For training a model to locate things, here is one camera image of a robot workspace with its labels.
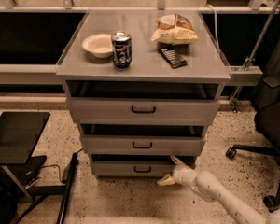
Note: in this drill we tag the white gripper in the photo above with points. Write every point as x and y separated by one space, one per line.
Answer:
179 175

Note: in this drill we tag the grey bottom drawer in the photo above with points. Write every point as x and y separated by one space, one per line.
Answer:
131 169

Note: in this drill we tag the grey drawer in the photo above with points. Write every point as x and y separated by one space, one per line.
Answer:
131 169
142 111
142 145

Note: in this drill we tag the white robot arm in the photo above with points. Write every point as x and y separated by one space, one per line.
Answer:
209 188

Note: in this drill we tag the grey middle drawer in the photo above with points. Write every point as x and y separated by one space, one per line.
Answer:
142 145

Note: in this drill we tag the grey drawer cabinet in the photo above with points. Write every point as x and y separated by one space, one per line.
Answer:
148 77

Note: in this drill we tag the grey top drawer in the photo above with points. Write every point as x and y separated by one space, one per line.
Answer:
142 111

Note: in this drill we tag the black pole on floor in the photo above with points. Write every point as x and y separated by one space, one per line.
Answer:
67 189

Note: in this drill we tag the dark chocolate bar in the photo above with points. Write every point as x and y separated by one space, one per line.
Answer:
173 58

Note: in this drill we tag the black office chair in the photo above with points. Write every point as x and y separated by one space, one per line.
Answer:
267 118

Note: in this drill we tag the dark soda can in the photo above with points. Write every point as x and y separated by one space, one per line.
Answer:
122 49

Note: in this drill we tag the yellow chip bag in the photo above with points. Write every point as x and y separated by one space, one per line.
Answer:
174 29

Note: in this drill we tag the white paper bowl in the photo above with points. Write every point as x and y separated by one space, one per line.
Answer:
99 45

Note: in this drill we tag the black side table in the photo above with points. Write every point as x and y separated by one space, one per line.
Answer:
19 134

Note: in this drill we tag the metal diagonal rod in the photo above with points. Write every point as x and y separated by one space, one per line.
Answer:
241 74

